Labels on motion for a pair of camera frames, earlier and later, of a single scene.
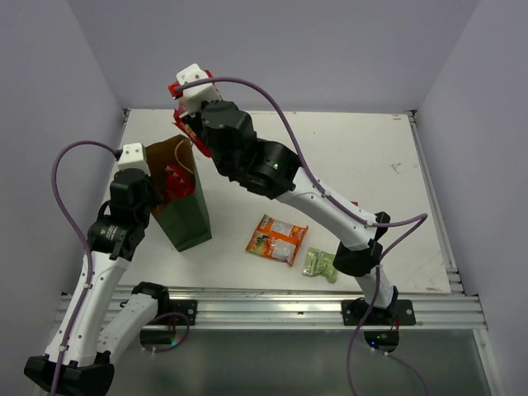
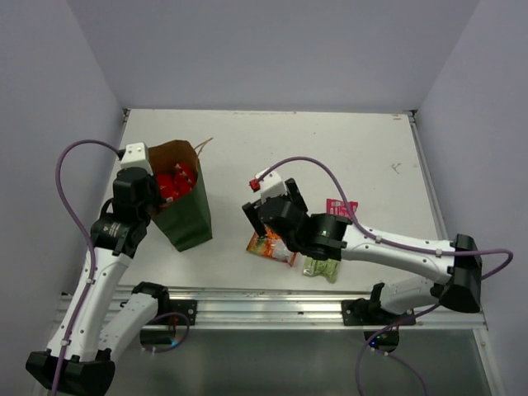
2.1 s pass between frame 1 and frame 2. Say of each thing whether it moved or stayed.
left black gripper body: stayed
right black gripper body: moved
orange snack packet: stayed
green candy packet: stayed
